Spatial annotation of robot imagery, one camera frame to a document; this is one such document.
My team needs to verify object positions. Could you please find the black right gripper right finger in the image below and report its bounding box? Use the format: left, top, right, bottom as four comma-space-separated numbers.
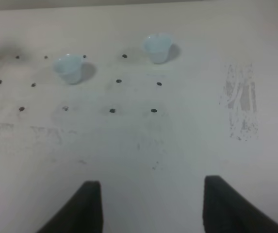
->
202, 176, 278, 233

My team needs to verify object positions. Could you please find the blue porcelain teacup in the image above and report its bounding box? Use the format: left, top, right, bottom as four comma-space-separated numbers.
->
53, 54, 82, 84
142, 33, 173, 64

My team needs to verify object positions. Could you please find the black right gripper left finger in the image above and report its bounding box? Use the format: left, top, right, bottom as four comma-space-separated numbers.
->
39, 181, 103, 233

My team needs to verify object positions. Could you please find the right blue porcelain teacup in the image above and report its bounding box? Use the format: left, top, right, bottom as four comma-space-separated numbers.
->
142, 33, 173, 64

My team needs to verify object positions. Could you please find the left blue porcelain teacup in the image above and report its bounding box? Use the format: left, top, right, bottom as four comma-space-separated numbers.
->
53, 54, 82, 84

